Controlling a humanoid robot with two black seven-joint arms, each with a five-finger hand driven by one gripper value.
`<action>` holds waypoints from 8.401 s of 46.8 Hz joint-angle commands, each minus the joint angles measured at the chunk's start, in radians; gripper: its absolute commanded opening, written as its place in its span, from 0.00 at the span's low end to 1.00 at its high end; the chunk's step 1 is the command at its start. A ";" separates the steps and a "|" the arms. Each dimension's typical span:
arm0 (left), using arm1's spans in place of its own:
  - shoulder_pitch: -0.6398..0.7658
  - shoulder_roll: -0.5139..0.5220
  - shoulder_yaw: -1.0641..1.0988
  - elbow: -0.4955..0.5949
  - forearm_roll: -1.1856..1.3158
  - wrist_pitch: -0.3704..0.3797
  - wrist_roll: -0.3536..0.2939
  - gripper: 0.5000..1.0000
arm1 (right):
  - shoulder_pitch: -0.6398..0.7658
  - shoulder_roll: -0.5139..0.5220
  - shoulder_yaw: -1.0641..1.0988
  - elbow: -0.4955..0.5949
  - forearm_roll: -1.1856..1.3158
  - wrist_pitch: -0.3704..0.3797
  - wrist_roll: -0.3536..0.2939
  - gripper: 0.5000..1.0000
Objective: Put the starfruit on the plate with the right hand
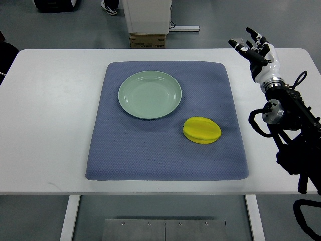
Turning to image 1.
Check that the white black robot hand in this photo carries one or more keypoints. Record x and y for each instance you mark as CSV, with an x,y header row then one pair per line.
x,y
263,58

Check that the yellow starfruit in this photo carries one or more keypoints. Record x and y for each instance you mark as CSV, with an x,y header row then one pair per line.
x,y
201,130

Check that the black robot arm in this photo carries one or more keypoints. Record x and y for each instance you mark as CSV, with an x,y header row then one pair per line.
x,y
295,130

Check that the pale green plate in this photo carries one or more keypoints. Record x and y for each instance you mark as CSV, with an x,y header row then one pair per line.
x,y
149,95

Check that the cardboard box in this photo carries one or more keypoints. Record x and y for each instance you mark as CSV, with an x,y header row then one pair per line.
x,y
140,41

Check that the white machine cabinet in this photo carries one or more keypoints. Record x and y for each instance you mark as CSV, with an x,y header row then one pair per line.
x,y
147,17

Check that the white table leg right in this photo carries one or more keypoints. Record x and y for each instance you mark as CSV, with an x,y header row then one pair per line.
x,y
254,218

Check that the white table leg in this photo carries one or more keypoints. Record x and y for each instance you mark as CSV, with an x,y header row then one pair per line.
x,y
254,218
70,218

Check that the black white shoe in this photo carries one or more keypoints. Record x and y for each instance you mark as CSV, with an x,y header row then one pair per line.
x,y
107,9

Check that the blue quilted mat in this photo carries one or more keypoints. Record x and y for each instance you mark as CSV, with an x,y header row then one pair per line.
x,y
127,148

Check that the black round object top left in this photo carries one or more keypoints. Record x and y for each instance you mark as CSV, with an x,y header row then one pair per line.
x,y
55,6

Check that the dark chair at left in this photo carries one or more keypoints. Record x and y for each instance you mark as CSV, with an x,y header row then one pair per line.
x,y
8,54

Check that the white table leg left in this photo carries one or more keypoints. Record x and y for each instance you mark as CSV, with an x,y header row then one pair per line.
x,y
70,218

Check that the white floor rail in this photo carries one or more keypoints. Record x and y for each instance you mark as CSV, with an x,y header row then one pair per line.
x,y
184,28

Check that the metal base plate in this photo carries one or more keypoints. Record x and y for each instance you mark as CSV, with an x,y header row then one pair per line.
x,y
168,229

